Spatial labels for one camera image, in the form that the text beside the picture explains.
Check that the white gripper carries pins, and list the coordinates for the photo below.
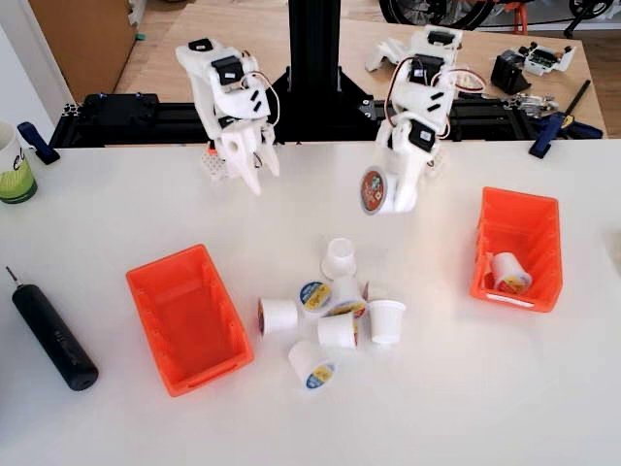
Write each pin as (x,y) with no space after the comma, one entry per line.
(236,148)
(407,167)

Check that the red lid coffee pod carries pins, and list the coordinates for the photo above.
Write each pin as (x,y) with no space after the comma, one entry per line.
(504,267)
(373,191)
(279,315)

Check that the blue lid coffee pod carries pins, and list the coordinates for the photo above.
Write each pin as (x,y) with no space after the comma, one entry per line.
(305,359)
(314,296)

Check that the white printed robot part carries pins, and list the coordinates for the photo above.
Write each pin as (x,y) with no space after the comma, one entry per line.
(385,53)

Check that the clear bag of screws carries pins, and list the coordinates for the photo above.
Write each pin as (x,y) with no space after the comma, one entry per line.
(468,73)

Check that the wooden table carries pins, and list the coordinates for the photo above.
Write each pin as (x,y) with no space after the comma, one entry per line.
(160,73)

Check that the orange bin with white label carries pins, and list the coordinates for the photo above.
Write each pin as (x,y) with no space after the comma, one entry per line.
(524,228)

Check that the black printed part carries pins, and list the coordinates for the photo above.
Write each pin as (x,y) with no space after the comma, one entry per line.
(507,75)

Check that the small clear parts bag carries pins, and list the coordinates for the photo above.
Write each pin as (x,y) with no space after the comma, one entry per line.
(533,104)

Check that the blue bar clamp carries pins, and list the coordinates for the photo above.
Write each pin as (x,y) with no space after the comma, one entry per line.
(545,133)

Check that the orange plastic storage bin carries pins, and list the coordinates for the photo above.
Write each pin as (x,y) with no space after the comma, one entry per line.
(170,301)

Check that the white part with circuit board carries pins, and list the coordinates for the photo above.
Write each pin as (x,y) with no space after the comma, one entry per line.
(558,63)

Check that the wooden cabinet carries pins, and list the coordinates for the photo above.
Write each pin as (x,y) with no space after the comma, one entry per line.
(82,43)

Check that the white and green mug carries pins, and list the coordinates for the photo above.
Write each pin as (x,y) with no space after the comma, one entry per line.
(17,184)

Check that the black electric screwdriver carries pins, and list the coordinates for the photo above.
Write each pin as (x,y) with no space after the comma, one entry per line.
(53,335)

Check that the black aluminium frame rail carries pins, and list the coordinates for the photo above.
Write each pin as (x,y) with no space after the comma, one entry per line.
(165,121)

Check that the black aluminium frame post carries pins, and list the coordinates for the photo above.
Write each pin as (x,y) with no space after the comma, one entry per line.
(314,39)

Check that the black box on frame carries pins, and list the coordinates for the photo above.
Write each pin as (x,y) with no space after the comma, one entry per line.
(119,114)

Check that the orange stand post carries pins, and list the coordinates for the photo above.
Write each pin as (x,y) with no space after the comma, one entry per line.
(521,17)

